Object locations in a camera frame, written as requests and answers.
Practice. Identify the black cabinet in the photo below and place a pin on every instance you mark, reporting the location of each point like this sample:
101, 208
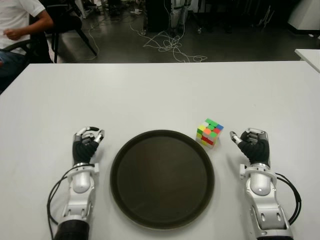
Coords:
157, 15

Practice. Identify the black chair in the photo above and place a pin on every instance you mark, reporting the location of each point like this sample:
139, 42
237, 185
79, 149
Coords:
65, 22

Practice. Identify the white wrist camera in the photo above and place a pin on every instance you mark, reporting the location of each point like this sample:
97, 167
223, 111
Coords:
242, 171
97, 168

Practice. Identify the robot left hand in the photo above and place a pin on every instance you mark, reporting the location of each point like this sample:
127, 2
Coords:
83, 150

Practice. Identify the white cabinet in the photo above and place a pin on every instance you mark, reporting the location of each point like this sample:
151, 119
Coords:
307, 17

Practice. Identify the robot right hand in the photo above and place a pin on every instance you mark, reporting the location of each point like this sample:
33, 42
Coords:
257, 152

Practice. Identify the seated person white shirt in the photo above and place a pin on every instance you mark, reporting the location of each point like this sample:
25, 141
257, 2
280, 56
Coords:
12, 17

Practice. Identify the white side table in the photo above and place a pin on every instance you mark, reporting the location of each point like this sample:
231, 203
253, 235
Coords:
310, 57

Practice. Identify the robot left arm silver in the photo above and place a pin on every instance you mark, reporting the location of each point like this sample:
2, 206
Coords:
81, 182

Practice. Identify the round dark brown plate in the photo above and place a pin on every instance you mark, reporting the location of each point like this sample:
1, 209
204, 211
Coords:
162, 180

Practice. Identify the multicoloured Rubik's cube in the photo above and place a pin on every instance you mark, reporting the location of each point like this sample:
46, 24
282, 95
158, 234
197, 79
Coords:
208, 133

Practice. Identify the robot right arm silver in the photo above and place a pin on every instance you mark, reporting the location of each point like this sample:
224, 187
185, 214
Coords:
260, 185

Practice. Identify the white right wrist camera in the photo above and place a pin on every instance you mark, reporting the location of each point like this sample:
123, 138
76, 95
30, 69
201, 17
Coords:
242, 171

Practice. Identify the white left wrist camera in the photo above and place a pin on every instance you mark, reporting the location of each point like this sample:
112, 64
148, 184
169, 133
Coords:
97, 168

